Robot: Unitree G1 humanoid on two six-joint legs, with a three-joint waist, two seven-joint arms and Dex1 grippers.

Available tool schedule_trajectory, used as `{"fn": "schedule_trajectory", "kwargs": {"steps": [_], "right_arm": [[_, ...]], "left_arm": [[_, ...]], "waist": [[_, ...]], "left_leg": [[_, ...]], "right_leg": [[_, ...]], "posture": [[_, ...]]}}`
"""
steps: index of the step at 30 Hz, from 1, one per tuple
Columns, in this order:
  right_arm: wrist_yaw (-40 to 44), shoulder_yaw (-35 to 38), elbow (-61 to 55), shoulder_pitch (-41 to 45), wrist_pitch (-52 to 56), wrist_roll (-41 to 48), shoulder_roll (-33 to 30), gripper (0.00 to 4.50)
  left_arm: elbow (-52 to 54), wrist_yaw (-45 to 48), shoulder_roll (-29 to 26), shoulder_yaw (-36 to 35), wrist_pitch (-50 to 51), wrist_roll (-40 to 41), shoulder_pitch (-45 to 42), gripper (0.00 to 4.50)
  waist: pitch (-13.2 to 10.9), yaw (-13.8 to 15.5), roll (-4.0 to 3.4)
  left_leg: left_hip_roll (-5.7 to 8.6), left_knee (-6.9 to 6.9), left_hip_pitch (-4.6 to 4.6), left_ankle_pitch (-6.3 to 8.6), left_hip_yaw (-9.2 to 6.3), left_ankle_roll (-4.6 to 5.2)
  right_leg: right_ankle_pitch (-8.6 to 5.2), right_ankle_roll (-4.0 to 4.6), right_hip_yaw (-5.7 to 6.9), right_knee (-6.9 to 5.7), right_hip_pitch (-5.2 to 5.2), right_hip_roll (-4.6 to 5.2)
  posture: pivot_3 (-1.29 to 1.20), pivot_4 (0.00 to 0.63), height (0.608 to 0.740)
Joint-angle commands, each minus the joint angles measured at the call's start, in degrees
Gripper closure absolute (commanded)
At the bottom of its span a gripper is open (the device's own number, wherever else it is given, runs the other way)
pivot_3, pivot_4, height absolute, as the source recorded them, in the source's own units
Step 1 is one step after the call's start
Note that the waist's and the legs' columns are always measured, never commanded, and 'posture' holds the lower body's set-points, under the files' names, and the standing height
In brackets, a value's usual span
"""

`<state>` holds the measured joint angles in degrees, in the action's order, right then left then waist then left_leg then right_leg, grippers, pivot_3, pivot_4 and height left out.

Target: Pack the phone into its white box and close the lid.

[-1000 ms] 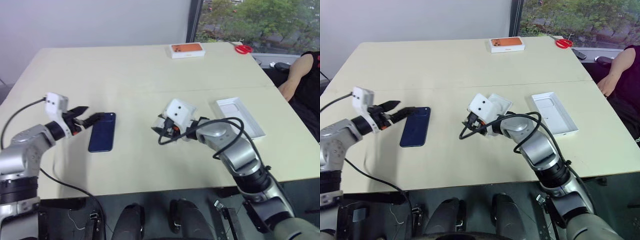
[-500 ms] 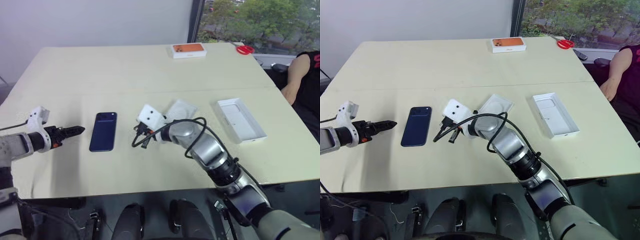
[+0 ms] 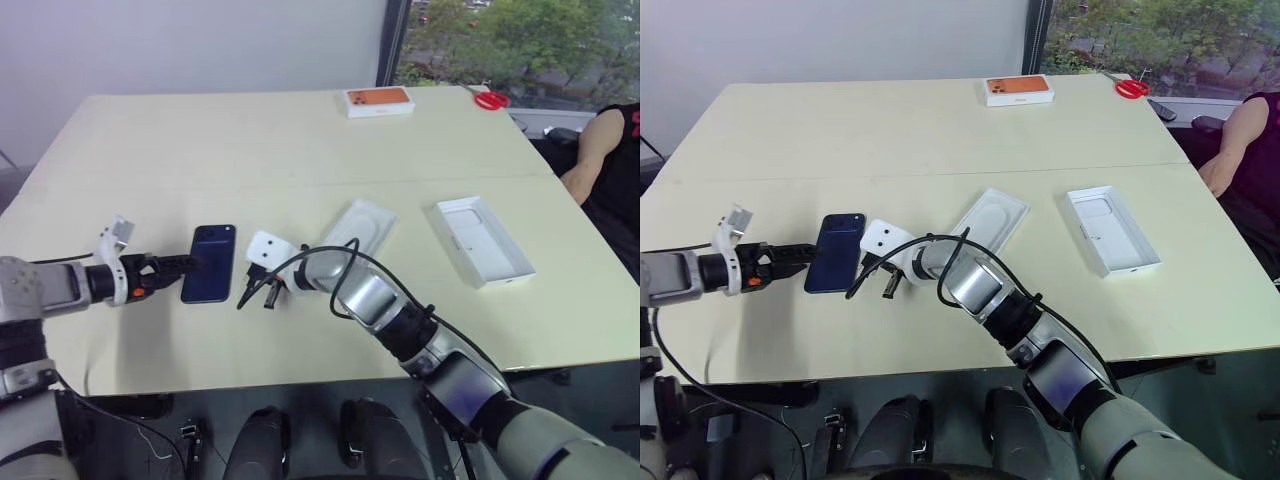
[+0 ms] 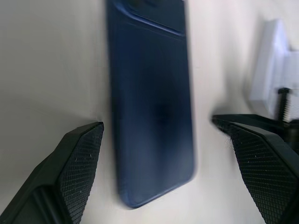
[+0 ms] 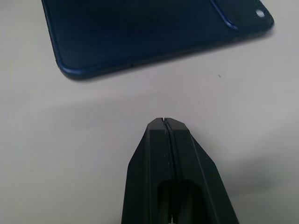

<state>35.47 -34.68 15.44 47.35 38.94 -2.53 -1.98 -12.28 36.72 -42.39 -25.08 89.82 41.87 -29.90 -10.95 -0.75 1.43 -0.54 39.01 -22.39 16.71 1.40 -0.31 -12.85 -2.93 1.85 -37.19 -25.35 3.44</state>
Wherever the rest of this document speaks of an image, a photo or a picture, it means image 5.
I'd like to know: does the dark blue phone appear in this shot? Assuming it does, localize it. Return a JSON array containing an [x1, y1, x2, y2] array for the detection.
[[41, 0, 275, 81]]

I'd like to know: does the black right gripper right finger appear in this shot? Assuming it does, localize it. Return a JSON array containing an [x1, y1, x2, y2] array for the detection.
[[164, 118, 240, 224]]

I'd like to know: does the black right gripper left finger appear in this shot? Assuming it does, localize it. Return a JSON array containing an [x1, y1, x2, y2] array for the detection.
[[121, 117, 175, 224]]

